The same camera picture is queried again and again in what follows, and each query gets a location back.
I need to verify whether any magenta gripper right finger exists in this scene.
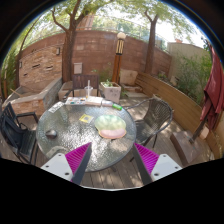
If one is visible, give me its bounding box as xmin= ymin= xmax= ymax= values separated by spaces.
xmin=133 ymin=143 xmax=182 ymax=185

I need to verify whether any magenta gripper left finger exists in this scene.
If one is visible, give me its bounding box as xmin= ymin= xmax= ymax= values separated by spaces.
xmin=42 ymin=143 xmax=92 ymax=185

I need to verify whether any grey computer mouse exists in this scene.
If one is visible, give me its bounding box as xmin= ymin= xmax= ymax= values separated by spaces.
xmin=45 ymin=130 xmax=57 ymax=139

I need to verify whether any stone umbrella base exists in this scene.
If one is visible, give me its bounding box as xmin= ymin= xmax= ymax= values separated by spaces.
xmin=170 ymin=130 xmax=214 ymax=166

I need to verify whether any wicker chair on right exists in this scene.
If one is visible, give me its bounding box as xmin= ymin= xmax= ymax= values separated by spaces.
xmin=129 ymin=98 xmax=173 ymax=146

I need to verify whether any black chair on left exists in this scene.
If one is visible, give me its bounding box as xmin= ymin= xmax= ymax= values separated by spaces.
xmin=0 ymin=103 xmax=38 ymax=165

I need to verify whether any round glass patio table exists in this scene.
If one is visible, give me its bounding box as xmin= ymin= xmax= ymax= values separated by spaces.
xmin=36 ymin=104 xmax=136 ymax=172

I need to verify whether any small patterned card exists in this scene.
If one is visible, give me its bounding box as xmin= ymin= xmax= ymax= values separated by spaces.
xmin=48 ymin=102 xmax=64 ymax=113

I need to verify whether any white paint palette box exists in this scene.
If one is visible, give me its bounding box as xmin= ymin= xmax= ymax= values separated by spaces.
xmin=65 ymin=96 xmax=102 ymax=106

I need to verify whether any green marker pen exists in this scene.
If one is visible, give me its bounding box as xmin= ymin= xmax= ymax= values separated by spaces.
xmin=112 ymin=104 xmax=122 ymax=110

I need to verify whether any plastic cup with straw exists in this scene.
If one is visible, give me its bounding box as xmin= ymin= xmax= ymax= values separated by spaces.
xmin=84 ymin=80 xmax=93 ymax=98

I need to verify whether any folded red patio umbrella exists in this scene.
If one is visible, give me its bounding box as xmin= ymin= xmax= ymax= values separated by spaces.
xmin=200 ymin=47 xmax=224 ymax=130

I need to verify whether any white square planter box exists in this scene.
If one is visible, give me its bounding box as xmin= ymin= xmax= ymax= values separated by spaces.
xmin=100 ymin=82 xmax=121 ymax=103

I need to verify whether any dark chair behind table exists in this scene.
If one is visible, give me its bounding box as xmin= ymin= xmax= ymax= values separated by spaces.
xmin=63 ymin=75 xmax=104 ymax=100

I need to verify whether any right tree trunk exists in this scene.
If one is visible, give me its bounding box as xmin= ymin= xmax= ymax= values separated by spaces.
xmin=144 ymin=9 xmax=159 ymax=74

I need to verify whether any tree trunk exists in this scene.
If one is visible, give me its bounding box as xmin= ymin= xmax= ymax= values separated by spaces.
xmin=51 ymin=0 xmax=85 ymax=82
xmin=144 ymin=9 xmax=159 ymax=74

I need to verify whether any left tree trunk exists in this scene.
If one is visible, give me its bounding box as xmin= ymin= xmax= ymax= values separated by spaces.
xmin=51 ymin=0 xmax=85 ymax=82

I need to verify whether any wooden bench along wall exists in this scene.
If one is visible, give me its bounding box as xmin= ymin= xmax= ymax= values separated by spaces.
xmin=134 ymin=71 xmax=222 ymax=160

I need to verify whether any wooden garden lamp post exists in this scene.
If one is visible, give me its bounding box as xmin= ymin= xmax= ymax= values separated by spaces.
xmin=112 ymin=32 xmax=126 ymax=83

